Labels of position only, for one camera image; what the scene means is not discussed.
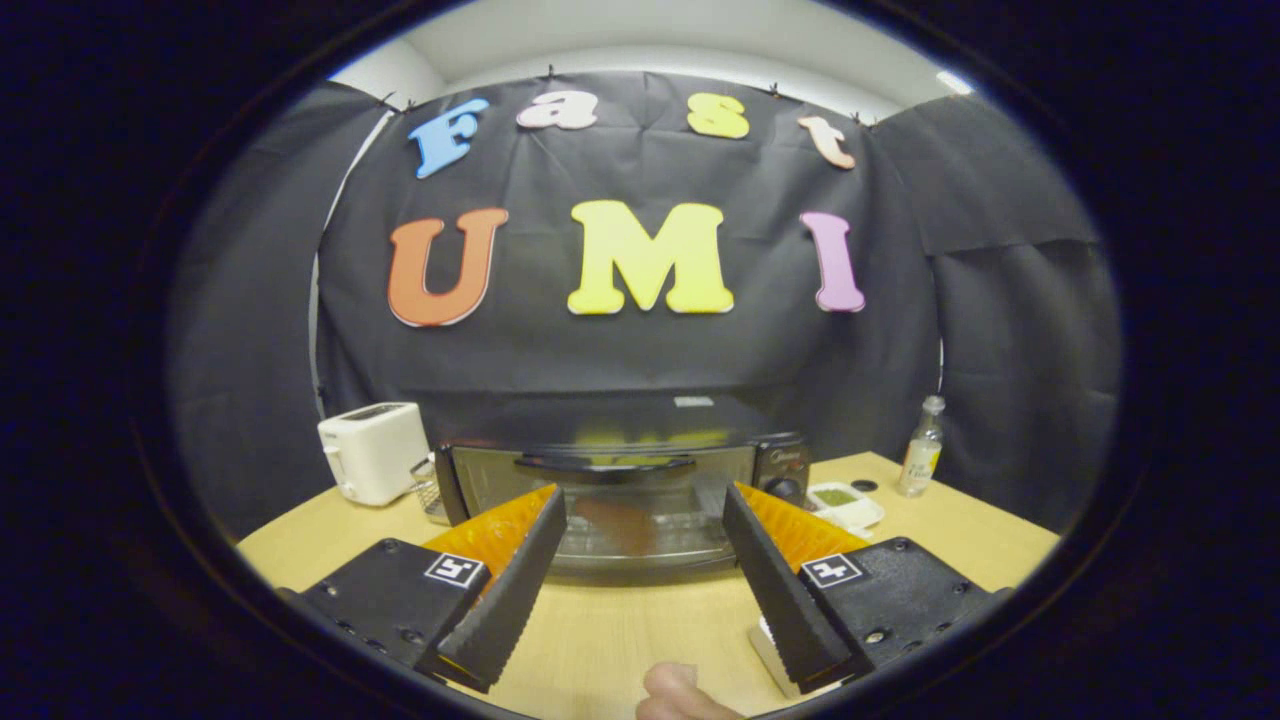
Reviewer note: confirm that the brown meat slice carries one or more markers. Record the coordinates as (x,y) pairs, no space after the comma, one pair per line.
(615,525)

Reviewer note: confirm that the black toaster oven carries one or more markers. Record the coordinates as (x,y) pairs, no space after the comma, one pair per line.
(640,430)

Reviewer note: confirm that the ceiling light panel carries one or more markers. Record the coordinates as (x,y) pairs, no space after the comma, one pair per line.
(955,82)

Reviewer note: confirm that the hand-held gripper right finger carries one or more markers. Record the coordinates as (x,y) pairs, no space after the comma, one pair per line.
(775,580)

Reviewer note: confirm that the clear glass bottle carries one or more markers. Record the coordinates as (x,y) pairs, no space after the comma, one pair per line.
(920,455)

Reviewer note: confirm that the white rectangular dish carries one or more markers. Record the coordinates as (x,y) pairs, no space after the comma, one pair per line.
(767,655)

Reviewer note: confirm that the white bread toaster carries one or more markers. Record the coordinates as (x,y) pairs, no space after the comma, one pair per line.
(375,455)

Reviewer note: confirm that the white divided condiment dish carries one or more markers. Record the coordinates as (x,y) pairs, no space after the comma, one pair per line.
(845,508)

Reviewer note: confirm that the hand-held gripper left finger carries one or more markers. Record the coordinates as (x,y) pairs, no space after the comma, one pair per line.
(520,580)

